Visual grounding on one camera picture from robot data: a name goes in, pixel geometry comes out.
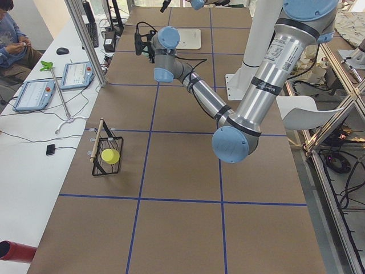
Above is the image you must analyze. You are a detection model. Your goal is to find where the cream rabbit tray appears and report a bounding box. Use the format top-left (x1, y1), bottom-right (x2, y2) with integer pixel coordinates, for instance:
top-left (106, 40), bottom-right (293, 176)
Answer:
top-left (176, 29), bottom-right (201, 50)

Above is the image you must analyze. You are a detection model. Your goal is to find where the metal reacher grabber tool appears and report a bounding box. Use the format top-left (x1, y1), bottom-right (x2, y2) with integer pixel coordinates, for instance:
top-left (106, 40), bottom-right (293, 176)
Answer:
top-left (40, 61), bottom-right (87, 135)

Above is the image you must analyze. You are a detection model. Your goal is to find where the red cylinder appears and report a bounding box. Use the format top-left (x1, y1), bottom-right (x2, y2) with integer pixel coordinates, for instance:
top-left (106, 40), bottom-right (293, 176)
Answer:
top-left (1, 240), bottom-right (37, 263)

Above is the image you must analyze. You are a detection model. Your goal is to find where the yellow plastic cup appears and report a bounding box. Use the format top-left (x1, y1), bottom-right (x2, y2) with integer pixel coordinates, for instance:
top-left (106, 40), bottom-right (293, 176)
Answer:
top-left (101, 148), bottom-right (120, 165)

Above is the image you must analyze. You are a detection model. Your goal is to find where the black wire cup rack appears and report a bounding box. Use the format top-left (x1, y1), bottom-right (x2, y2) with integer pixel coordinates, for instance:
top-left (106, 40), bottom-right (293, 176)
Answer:
top-left (90, 118), bottom-right (124, 177)

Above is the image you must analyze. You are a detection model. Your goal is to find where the small black device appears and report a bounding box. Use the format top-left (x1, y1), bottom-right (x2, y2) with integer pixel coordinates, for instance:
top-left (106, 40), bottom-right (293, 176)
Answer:
top-left (46, 144), bottom-right (56, 156)

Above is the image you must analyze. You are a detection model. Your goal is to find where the seated person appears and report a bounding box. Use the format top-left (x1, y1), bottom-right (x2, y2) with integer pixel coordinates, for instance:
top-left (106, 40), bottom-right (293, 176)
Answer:
top-left (1, 0), bottom-right (42, 82)

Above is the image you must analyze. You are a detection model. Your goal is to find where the teach pendant tablet far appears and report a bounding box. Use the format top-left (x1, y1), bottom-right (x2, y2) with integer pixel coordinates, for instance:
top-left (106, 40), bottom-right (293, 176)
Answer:
top-left (60, 62), bottom-right (95, 90)

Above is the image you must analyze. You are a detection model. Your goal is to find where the teach pendant tablet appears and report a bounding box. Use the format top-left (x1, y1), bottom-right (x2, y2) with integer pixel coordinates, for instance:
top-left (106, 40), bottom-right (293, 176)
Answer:
top-left (60, 62), bottom-right (95, 90)
top-left (13, 80), bottom-right (55, 112)

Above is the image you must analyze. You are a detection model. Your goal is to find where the black computer mouse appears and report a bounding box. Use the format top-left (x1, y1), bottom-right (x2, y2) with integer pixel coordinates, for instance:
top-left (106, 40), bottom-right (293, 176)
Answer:
top-left (56, 47), bottom-right (70, 55)

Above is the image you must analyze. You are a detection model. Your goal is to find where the white chair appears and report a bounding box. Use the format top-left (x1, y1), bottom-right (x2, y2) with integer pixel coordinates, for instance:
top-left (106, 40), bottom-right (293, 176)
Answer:
top-left (276, 95), bottom-right (344, 130)

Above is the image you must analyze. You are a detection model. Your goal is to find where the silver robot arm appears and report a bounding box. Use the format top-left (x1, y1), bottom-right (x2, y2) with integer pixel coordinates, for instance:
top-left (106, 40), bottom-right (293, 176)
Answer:
top-left (135, 1), bottom-right (338, 163)
top-left (160, 0), bottom-right (230, 13)

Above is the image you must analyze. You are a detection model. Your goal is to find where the teach pendant tablet near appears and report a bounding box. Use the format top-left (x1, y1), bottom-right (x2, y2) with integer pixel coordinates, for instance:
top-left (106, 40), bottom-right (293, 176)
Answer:
top-left (13, 80), bottom-right (55, 112)

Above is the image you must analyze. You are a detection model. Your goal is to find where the black keyboard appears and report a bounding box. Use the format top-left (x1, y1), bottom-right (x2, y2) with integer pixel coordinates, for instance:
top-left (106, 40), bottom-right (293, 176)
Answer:
top-left (85, 23), bottom-right (99, 47)

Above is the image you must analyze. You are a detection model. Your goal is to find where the black labelled box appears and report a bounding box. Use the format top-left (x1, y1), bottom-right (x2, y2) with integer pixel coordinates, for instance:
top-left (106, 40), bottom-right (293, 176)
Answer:
top-left (103, 31), bottom-right (116, 53)

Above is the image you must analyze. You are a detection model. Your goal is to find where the light green plastic cup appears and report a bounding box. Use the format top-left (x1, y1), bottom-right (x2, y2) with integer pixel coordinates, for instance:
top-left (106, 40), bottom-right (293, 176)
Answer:
top-left (142, 46), bottom-right (150, 58)

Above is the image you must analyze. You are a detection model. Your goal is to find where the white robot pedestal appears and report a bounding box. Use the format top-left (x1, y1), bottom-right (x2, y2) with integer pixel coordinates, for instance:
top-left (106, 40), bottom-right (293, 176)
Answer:
top-left (225, 0), bottom-right (283, 100)

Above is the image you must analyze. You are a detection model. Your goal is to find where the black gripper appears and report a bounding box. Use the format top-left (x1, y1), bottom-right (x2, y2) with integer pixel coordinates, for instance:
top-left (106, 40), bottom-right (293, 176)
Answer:
top-left (134, 0), bottom-right (171, 63)

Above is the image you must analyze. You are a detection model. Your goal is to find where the aluminium frame post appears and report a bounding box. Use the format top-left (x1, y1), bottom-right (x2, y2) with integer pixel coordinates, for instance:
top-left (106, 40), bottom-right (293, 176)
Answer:
top-left (64, 0), bottom-right (107, 87)

